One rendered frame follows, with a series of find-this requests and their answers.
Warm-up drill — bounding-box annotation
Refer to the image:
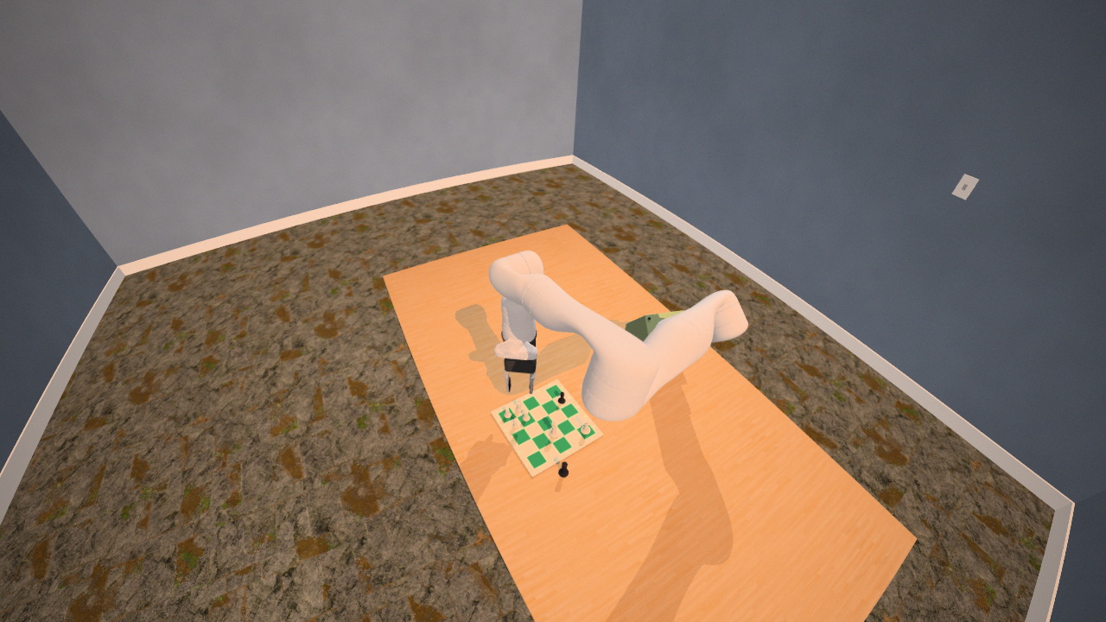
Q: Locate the green and cream chessboard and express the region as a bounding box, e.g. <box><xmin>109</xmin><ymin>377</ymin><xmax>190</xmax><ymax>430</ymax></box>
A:
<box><xmin>491</xmin><ymin>379</ymin><xmax>603</xmax><ymax>478</ymax></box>

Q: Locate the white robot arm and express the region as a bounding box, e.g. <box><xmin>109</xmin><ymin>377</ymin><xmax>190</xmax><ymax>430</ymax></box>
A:
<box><xmin>488</xmin><ymin>251</ymin><xmax>748</xmax><ymax>422</ymax></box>

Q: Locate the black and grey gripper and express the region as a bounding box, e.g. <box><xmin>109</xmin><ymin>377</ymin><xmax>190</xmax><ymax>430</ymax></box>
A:
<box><xmin>494</xmin><ymin>319</ymin><xmax>538</xmax><ymax>394</ymax></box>

